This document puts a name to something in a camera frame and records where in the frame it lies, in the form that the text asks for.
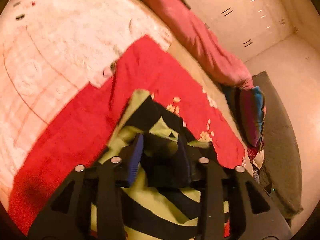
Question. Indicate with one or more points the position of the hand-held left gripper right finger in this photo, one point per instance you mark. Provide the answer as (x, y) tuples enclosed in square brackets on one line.
[(183, 160)]

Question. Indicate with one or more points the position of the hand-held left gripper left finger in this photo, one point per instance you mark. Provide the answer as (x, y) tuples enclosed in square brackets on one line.
[(136, 160)]

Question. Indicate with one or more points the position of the green black striped sweater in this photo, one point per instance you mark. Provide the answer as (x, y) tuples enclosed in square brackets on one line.
[(155, 200)]

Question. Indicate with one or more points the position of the red floral blanket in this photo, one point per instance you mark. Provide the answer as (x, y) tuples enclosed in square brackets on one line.
[(87, 120)]

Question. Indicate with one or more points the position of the red patterned cloth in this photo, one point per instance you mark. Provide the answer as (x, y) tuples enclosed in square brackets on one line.
[(253, 151)]

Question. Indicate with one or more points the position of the cream pillow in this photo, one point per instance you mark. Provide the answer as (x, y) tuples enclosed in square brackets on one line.
[(259, 158)]

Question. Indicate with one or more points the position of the multicoloured striped blanket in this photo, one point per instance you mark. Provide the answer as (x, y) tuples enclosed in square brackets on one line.
[(252, 115)]

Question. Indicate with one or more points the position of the beige bedspread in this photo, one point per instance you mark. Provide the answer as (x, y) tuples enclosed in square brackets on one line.
[(195, 75)]

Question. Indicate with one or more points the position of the pink quilt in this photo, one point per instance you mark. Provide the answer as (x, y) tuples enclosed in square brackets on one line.
[(200, 42)]

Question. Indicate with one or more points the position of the white quilted sheet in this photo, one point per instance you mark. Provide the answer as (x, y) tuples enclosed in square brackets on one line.
[(62, 42)]

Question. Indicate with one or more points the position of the white wardrobe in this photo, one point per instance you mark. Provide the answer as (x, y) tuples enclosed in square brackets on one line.
[(237, 17)]

